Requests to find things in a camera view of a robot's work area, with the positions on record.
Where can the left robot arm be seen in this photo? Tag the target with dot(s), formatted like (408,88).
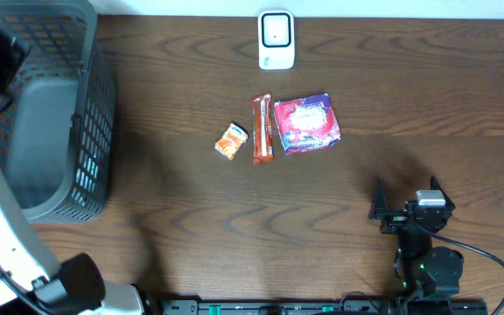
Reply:
(32,281)

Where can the red purple snack pack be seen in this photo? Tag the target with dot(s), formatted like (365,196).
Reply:
(307,124)

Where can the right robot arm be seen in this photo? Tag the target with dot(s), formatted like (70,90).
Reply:
(430,275)

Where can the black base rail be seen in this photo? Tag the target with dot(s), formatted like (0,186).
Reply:
(350,306)

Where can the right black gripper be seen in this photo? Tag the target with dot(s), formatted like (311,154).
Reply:
(409,215)

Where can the orange red bar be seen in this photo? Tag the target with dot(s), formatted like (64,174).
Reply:
(263,142)

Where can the grey plastic mesh basket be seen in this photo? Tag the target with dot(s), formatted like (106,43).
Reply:
(55,138)

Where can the small orange tissue pack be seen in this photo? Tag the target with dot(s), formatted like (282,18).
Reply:
(231,141)

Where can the white barcode scanner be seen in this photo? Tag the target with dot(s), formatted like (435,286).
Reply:
(276,40)

